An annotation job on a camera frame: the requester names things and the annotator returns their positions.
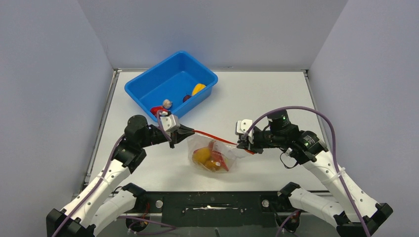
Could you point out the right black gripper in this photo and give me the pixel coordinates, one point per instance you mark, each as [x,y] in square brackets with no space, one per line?
[250,143]

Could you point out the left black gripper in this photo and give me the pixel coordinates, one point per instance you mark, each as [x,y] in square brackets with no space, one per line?
[178,135]

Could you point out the orange toy mango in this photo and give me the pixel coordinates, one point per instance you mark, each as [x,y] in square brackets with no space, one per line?
[201,155]

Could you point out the clear zip bag orange zipper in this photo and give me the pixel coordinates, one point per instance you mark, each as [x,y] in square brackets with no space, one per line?
[228,149]

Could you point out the red toy watermelon slice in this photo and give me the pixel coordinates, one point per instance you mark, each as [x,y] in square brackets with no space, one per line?
[216,155]

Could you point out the yellow toy banana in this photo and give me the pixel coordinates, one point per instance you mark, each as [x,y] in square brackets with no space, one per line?
[213,166]

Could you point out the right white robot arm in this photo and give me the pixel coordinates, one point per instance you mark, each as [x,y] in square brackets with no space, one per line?
[353,213]

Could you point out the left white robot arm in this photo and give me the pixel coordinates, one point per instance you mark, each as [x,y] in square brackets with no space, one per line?
[92,210]

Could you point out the beige toy garlic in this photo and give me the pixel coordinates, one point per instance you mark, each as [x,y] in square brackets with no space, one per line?
[167,104]

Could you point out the red toy wax apple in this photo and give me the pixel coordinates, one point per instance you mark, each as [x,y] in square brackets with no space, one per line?
[154,110]

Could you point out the dark purple toy fruit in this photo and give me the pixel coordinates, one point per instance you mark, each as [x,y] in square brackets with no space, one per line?
[186,97]

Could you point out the yellow toy pepper slice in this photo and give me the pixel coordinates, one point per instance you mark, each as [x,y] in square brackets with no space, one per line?
[198,87]

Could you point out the blue plastic bin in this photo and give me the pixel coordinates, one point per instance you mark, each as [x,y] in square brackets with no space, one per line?
[172,79]

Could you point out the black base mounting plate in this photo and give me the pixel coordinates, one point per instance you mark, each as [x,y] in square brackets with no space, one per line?
[215,209]

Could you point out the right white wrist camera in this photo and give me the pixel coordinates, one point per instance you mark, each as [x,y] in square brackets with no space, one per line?
[243,126]

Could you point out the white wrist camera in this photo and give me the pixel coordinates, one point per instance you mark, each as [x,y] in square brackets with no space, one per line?
[243,126]
[170,123]

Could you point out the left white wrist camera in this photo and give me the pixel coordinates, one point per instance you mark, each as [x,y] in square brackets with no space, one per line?
[170,123]

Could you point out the aluminium table frame rail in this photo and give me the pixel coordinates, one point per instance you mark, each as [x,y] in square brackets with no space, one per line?
[108,102]

